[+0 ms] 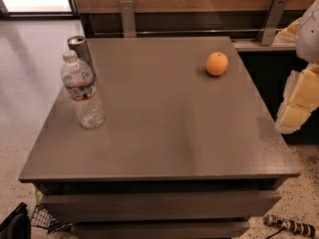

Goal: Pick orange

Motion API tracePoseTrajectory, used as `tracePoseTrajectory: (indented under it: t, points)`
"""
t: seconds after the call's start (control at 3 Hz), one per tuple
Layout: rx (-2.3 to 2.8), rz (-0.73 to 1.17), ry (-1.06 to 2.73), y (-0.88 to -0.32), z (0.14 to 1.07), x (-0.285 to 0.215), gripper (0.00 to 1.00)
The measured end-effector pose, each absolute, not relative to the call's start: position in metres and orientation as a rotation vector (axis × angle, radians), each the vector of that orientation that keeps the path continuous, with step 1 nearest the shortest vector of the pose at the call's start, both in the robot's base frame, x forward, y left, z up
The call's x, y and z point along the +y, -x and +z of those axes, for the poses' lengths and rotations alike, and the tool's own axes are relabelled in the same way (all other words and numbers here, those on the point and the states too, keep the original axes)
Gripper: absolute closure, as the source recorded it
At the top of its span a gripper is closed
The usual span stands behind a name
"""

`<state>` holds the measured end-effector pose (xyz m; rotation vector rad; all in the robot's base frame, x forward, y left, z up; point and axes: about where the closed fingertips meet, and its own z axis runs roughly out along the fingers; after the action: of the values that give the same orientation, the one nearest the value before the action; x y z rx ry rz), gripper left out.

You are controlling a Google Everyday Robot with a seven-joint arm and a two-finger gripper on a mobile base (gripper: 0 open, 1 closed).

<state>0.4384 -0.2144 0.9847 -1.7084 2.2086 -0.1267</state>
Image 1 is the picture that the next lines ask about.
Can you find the grey drawer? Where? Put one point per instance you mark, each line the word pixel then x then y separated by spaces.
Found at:
pixel 160 206
pixel 174 230

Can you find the orange fruit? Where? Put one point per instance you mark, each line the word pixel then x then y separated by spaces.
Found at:
pixel 216 64

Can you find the clear plastic water bottle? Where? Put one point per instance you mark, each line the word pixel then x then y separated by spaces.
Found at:
pixel 80 83

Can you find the black wire mesh basket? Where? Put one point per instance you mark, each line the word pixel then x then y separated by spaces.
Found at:
pixel 41 218

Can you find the metal drink can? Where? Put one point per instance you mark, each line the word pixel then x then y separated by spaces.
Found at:
pixel 80 45

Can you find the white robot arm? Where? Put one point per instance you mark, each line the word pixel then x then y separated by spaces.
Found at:
pixel 307 41

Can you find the left metal wall bracket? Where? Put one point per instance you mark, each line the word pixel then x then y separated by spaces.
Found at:
pixel 128 18

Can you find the horizontal metal rail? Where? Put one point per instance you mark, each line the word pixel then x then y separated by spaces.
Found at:
pixel 232 33

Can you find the grey upper drawer front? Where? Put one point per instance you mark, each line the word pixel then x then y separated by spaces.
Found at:
pixel 160 206

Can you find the grey lower drawer front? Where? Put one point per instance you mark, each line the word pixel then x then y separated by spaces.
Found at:
pixel 174 230

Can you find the black object on floor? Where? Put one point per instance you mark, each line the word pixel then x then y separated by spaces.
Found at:
pixel 17 225

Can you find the right metal wall bracket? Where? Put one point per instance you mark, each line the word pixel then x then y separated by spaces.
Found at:
pixel 274 13

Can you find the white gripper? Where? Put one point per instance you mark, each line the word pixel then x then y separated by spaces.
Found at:
pixel 309 34

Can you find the metal wall bracket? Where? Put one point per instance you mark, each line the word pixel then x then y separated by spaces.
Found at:
pixel 128 18
pixel 274 13

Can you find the black white striped tool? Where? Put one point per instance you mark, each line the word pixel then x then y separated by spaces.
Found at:
pixel 292 226

